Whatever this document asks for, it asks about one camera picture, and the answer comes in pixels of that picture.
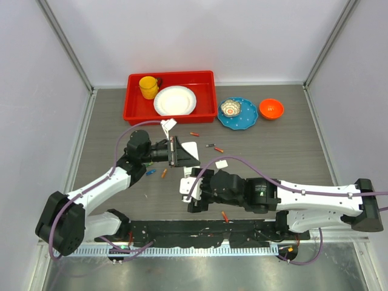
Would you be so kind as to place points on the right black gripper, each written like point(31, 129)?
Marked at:
point(200, 205)

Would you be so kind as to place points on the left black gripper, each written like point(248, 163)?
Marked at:
point(180, 157)

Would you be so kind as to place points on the white remote control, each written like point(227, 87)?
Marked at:
point(192, 148)

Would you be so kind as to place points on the white battery cover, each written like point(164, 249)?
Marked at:
point(221, 164)

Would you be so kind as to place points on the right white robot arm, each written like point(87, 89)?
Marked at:
point(298, 207)

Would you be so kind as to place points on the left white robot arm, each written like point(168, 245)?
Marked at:
point(67, 221)

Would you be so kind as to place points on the red orange battery centre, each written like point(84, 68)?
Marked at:
point(219, 150)

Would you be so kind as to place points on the blue battery left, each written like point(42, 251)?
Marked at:
point(150, 172)

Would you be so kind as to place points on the red battery near base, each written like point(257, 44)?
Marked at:
point(225, 217)

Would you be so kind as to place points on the white paper plate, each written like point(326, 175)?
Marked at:
point(174, 101)

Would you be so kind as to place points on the red plastic tray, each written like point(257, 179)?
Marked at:
point(138, 109)

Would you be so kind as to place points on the small patterned bowl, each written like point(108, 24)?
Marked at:
point(231, 108)

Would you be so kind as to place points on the blue dotted plate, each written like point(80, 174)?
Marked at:
point(246, 119)

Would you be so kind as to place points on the yellow mug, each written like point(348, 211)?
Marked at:
point(149, 86)

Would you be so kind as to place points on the orange plastic bowl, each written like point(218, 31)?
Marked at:
point(271, 109)

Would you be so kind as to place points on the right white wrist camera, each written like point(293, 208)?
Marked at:
point(185, 189)

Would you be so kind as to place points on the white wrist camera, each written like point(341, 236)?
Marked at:
point(185, 189)
point(167, 126)

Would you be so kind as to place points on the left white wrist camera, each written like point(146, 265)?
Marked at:
point(167, 126)

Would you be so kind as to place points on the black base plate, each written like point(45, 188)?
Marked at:
point(204, 234)

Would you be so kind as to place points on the slotted cable duct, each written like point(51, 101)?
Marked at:
point(153, 252)

